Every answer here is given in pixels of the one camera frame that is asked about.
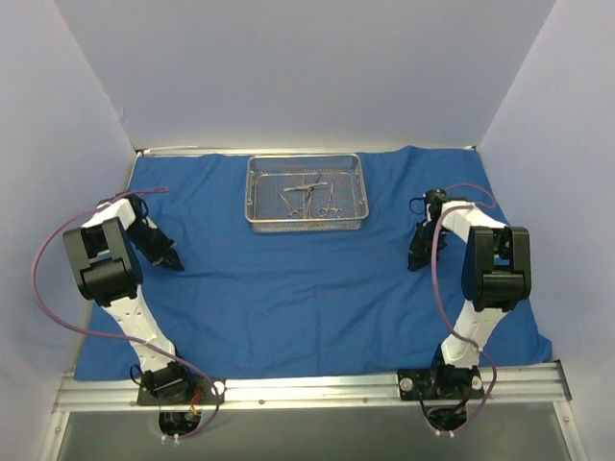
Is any blue surgical cloth wrap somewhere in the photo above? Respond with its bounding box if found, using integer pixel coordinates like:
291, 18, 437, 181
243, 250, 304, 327
71, 144, 554, 383

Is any steel mesh instrument tray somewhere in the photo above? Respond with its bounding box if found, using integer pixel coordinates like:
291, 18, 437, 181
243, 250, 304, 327
245, 154, 369, 233

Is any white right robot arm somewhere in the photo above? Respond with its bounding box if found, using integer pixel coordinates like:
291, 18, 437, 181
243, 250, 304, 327
407, 188, 531, 397

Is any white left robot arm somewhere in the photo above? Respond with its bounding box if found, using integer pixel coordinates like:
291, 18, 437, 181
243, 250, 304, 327
62, 195, 194, 402

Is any steel surgical clamp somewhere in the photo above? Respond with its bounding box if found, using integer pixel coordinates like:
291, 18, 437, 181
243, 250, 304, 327
317, 182, 343, 219

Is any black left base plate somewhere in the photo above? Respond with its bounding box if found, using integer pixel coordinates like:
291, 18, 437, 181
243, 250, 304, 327
136, 374, 225, 406

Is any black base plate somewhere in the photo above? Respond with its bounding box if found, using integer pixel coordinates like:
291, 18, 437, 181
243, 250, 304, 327
136, 374, 225, 406
397, 366, 484, 400

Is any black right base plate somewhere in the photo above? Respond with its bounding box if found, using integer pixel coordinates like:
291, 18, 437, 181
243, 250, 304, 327
397, 366, 484, 400

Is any aluminium front rail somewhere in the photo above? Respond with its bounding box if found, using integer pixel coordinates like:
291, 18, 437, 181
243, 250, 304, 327
53, 362, 572, 412

